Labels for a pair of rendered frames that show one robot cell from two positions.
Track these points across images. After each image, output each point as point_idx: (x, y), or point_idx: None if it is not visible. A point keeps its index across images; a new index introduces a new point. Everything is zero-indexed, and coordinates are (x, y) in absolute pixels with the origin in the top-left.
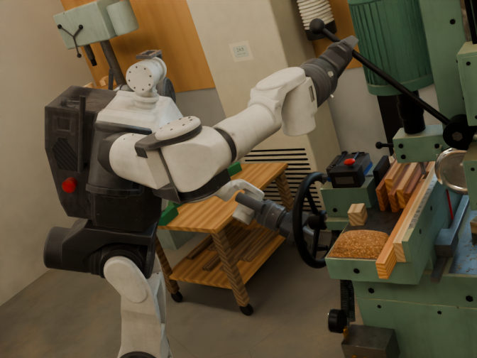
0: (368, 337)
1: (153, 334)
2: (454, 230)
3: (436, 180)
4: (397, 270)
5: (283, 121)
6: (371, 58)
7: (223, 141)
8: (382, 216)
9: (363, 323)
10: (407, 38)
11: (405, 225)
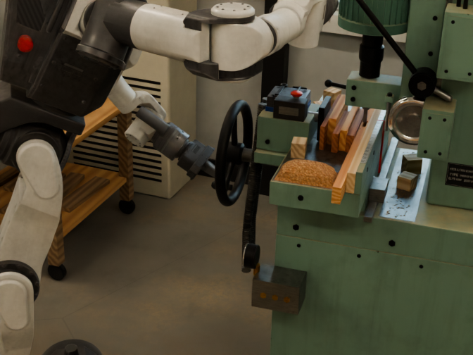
0: (281, 275)
1: (42, 243)
2: (386, 179)
3: (379, 129)
4: (342, 201)
5: None
6: None
7: (270, 33)
8: (322, 154)
9: (210, 302)
10: None
11: (356, 160)
